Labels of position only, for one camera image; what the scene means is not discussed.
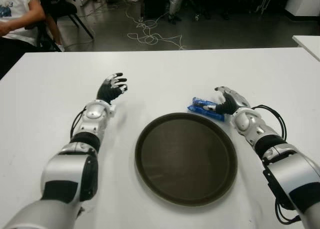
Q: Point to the right robot hand black silver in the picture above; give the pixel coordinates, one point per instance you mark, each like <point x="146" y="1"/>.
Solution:
<point x="232" y="102"/>

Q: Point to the white cabinet black base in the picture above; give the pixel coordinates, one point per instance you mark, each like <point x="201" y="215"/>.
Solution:
<point x="303" y="1"/>

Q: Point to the person in white t-shirt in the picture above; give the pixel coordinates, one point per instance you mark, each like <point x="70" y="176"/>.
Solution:
<point x="17" y="14"/>

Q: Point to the black office chair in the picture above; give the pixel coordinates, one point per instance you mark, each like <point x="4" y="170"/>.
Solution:
<point x="65" y="4"/>

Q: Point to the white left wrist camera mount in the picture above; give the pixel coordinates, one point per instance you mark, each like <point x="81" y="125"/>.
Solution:
<point x="113" y="111"/>

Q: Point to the left robot hand black silver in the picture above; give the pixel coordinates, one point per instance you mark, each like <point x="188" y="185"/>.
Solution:
<point x="108" y="91"/>

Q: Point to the black cabinet on wheels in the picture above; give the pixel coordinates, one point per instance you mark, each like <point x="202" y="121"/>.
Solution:
<point x="155" y="2"/>

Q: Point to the blue Oreo cookie package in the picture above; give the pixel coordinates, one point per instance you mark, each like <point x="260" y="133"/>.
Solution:
<point x="197" y="106"/>

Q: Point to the left robot arm silver black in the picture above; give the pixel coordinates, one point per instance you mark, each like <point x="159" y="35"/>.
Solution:
<point x="67" y="169"/>

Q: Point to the round dark brown tray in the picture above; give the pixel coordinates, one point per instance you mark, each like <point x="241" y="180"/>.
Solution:
<point x="185" y="159"/>

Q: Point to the white side table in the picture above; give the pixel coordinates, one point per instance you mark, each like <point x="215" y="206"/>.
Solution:
<point x="308" y="45"/>

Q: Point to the humanoid robot legs silver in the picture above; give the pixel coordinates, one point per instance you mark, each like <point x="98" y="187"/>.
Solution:
<point x="175" y="6"/>

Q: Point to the right robot arm silver black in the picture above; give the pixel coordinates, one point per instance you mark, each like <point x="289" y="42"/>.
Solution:
<point x="287" y="169"/>

